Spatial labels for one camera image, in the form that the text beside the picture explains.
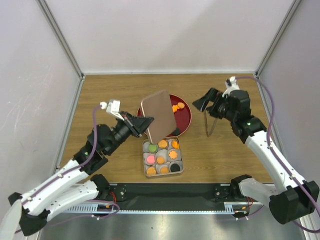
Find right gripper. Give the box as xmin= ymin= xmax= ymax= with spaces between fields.
xmin=191 ymin=87 xmax=237 ymax=123

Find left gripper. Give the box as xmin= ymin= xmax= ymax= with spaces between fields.
xmin=106 ymin=111 xmax=155 ymax=155

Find tin lid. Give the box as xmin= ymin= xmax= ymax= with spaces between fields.
xmin=140 ymin=90 xmax=177 ymax=144

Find green sandwich cookie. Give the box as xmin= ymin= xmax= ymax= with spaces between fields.
xmin=148 ymin=144 xmax=158 ymax=153

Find metal tongs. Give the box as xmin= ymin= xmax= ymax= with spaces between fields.
xmin=203 ymin=109 xmax=218 ymax=138

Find tan round biscuit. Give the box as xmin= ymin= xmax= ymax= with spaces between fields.
xmin=158 ymin=139 xmax=168 ymax=149

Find pink sandwich cookie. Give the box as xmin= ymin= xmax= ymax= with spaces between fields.
xmin=146 ymin=155 xmax=156 ymax=165

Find orange fish cookie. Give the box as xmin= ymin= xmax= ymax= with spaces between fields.
xmin=171 ymin=140 xmax=178 ymax=148
xmin=172 ymin=105 xmax=179 ymax=113

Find orange leaf cookie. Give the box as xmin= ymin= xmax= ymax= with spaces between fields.
xmin=168 ymin=150 xmax=178 ymax=160

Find orange swirl cookie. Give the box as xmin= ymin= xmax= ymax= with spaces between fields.
xmin=146 ymin=166 xmax=157 ymax=176

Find orange round cookie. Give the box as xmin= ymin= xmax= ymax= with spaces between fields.
xmin=159 ymin=166 xmax=170 ymax=174

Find black sandwich cookie top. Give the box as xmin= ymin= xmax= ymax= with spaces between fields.
xmin=170 ymin=163 xmax=181 ymax=173

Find black sandwich cookie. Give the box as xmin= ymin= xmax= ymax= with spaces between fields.
xmin=175 ymin=127 xmax=181 ymax=135
xmin=170 ymin=163 xmax=181 ymax=173

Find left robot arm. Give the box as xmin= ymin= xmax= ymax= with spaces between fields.
xmin=8 ymin=108 xmax=154 ymax=237

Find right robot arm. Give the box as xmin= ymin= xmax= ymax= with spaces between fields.
xmin=192 ymin=88 xmax=320 ymax=225

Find red round tray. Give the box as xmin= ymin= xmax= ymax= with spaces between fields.
xmin=137 ymin=93 xmax=192 ymax=137

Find orange flower cookie on tray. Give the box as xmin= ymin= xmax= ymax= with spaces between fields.
xmin=177 ymin=102 xmax=185 ymax=109

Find black sandwich cookie lower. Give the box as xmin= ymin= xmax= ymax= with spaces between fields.
xmin=175 ymin=127 xmax=181 ymax=135

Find square cookie tin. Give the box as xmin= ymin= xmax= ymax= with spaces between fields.
xmin=142 ymin=136 xmax=184 ymax=178

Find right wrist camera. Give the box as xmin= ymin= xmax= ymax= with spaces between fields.
xmin=222 ymin=76 xmax=240 ymax=98

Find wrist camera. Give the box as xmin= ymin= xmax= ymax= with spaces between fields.
xmin=222 ymin=76 xmax=240 ymax=98
xmin=99 ymin=99 xmax=124 ymax=121

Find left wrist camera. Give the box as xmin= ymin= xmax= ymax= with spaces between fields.
xmin=99 ymin=99 xmax=124 ymax=121

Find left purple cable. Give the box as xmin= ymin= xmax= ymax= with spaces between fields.
xmin=14 ymin=104 xmax=121 ymax=235

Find purple cable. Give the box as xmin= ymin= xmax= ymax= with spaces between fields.
xmin=234 ymin=76 xmax=320 ymax=234
xmin=14 ymin=104 xmax=121 ymax=235

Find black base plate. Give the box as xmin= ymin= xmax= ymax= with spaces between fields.
xmin=110 ymin=183 xmax=251 ymax=212

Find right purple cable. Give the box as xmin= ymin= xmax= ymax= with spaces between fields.
xmin=234 ymin=76 xmax=320 ymax=234

